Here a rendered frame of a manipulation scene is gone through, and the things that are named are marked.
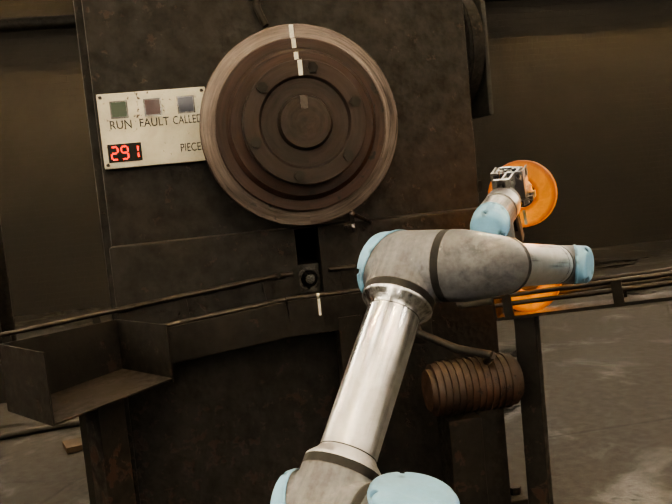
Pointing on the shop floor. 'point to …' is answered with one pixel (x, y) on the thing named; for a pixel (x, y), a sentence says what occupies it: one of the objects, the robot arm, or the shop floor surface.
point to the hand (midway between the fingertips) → (521, 185)
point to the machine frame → (276, 246)
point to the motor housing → (500, 398)
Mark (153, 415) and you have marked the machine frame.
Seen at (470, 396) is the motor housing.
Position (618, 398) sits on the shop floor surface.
